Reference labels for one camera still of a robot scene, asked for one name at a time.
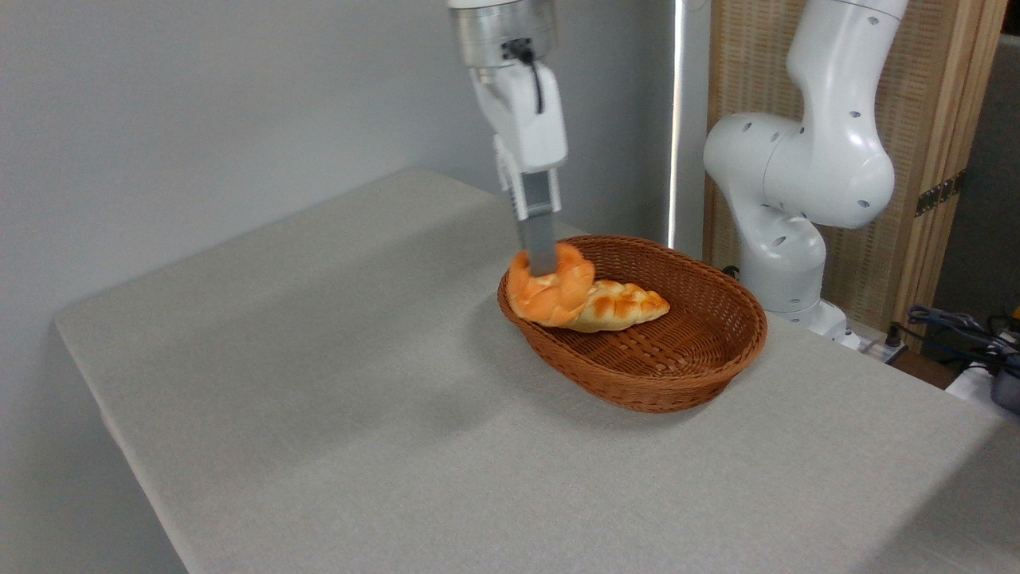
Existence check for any brown oval wicker basket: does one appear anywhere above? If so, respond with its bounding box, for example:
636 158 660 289
498 234 768 414

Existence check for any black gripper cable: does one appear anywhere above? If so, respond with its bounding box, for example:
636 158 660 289
505 37 547 115

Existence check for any bamboo folding screen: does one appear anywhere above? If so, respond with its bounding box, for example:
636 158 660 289
704 0 1010 353

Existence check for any long braided golden bread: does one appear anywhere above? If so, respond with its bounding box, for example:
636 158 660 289
556 278 671 334

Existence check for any white vertical wall trim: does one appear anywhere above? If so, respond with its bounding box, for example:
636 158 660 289
668 0 688 250

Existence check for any round braided orange bread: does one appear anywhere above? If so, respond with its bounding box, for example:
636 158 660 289
508 242 596 328

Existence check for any black screen hinge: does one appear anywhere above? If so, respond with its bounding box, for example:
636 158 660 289
915 170 967 218

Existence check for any blue and black cable bundle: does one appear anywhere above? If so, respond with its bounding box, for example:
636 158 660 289
892 305 1020 377

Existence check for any white power strip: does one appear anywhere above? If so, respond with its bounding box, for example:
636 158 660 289
854 333 908 365

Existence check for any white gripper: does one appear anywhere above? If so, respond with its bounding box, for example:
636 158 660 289
469 62 569 278

